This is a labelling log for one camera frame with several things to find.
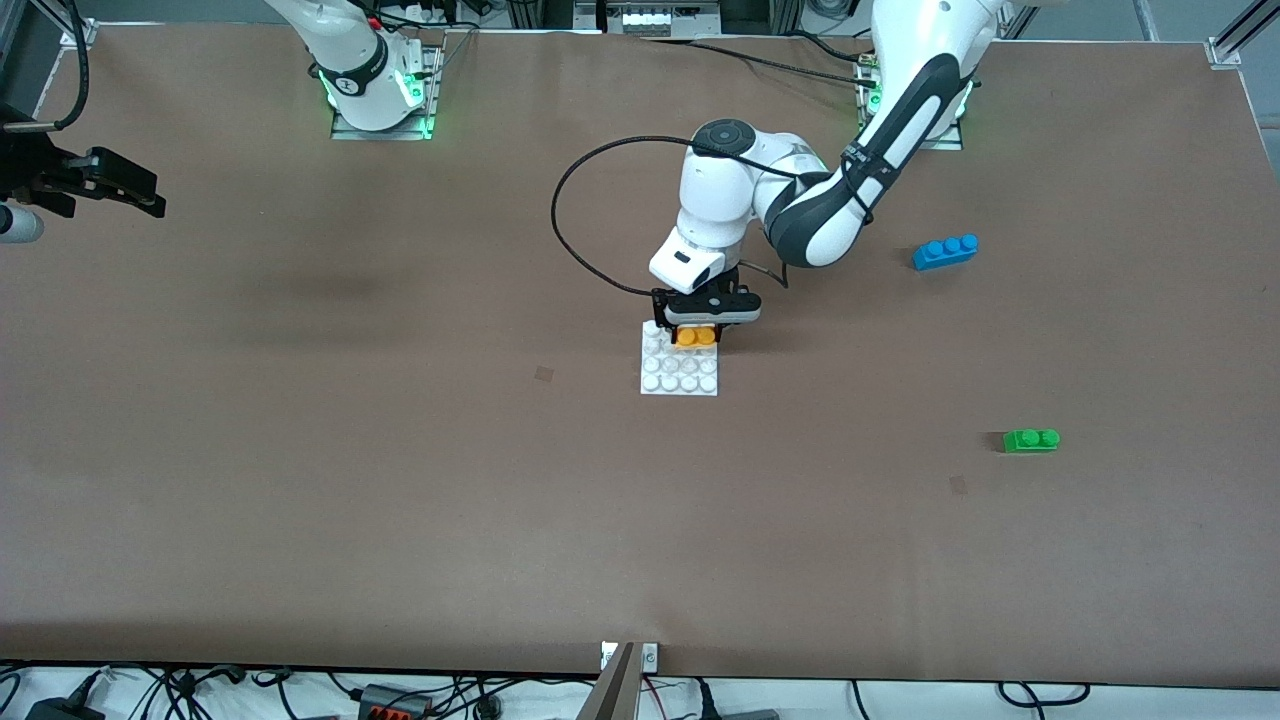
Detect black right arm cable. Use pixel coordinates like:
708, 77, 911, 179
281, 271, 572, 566
5, 0, 93, 134

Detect long black table cable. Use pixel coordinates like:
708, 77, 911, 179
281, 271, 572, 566
640, 37, 887, 87

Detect looped black floor cable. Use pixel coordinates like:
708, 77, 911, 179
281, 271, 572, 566
997, 681, 1092, 708

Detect black orange power adapter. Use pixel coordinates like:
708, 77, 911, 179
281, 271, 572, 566
357, 683, 434, 720

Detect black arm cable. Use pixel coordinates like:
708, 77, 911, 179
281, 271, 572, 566
5, 0, 93, 134
550, 135, 806, 298

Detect white power strip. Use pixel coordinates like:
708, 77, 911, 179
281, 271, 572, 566
604, 0, 724, 38

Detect blue three-stud block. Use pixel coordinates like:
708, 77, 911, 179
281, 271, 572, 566
911, 233, 981, 272

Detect black power brick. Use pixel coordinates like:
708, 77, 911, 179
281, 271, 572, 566
24, 697, 107, 720

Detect white studded base plate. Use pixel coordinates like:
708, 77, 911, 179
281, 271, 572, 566
639, 319, 722, 398

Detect short black table cable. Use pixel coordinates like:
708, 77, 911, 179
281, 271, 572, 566
795, 32, 873, 65

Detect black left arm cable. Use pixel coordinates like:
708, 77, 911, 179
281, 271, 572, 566
550, 135, 806, 298

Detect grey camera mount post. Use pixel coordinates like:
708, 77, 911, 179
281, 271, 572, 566
577, 642, 642, 720

